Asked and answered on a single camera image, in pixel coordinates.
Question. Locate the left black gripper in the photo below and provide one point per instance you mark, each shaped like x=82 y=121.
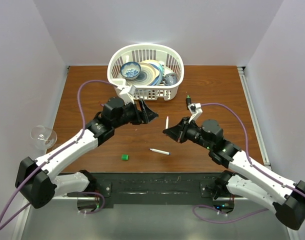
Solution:
x=139 y=117

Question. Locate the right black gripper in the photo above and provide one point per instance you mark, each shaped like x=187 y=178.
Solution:
x=178 y=132

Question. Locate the white red marker pen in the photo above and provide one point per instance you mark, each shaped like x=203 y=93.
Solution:
x=167 y=122

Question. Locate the white blue marker pen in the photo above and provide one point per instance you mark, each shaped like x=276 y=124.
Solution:
x=160 y=151

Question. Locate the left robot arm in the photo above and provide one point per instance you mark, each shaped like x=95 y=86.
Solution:
x=39 y=180

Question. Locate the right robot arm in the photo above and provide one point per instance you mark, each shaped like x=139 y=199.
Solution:
x=244 y=176

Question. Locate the green pen cap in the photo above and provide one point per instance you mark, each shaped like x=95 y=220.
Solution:
x=124 y=157

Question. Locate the black green highlighter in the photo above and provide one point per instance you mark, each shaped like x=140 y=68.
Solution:
x=188 y=101

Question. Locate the grey patterned mug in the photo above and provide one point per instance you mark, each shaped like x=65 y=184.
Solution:
x=169 y=79

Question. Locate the beige swirl plate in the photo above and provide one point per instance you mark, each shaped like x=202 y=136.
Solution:
x=147 y=75

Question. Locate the blue white porcelain bowl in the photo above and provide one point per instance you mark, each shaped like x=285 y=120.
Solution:
x=130 y=70

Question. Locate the blue rimmed plate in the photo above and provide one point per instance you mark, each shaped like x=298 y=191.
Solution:
x=160 y=68

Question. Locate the white plastic dish basket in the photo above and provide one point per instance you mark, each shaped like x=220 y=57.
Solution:
x=143 y=53

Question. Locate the clear wine glass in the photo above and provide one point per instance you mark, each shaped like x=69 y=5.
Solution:
x=43 y=137

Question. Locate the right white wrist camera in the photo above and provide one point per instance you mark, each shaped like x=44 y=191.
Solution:
x=195 y=110

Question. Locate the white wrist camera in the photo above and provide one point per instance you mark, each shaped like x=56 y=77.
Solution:
x=126 y=93
x=195 y=110

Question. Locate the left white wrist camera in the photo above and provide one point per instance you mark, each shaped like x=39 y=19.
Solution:
x=126 y=93

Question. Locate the aluminium frame rail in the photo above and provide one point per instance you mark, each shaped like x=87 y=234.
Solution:
x=262 y=147

